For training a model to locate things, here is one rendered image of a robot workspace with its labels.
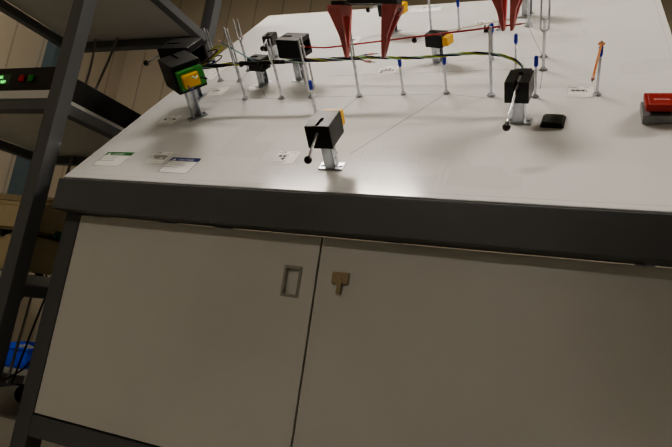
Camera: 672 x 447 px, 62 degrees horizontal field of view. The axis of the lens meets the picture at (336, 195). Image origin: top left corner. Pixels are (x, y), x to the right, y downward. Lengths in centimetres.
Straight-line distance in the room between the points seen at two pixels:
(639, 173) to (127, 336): 93
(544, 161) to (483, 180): 11
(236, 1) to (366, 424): 363
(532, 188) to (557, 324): 21
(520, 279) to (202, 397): 57
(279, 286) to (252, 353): 12
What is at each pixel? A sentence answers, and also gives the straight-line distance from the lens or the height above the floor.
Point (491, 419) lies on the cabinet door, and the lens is 90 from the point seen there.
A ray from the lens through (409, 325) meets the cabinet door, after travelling 92.
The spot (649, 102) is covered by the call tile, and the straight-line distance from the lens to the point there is 111.
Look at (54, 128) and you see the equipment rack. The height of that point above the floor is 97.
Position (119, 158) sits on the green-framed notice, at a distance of 129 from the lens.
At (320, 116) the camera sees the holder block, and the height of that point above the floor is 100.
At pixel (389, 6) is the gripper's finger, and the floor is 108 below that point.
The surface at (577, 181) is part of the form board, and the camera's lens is 94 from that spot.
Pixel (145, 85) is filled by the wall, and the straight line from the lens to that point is 429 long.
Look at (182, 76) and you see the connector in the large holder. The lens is 126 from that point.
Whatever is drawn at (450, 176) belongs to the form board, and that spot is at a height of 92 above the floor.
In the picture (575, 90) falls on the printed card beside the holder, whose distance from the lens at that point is 122.
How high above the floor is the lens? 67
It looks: 12 degrees up
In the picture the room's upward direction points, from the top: 8 degrees clockwise
